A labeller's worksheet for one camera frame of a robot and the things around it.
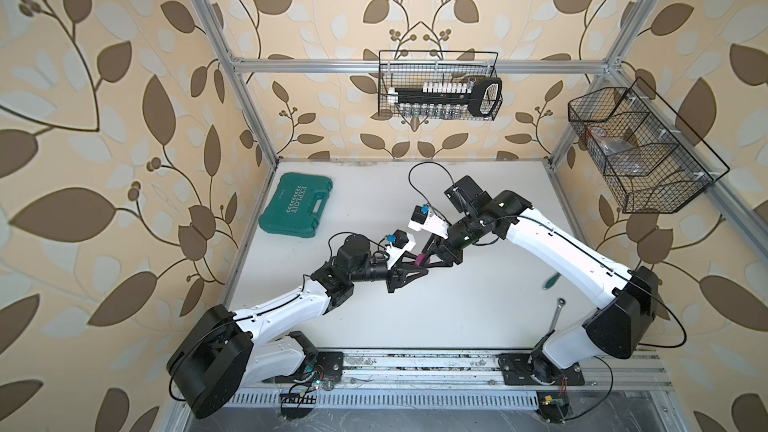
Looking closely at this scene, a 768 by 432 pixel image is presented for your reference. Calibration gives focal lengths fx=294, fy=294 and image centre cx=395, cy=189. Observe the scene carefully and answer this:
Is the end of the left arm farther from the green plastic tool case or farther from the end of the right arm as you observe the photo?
the green plastic tool case

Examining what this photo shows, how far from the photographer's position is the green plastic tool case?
3.25ft

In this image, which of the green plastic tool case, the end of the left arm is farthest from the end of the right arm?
the green plastic tool case
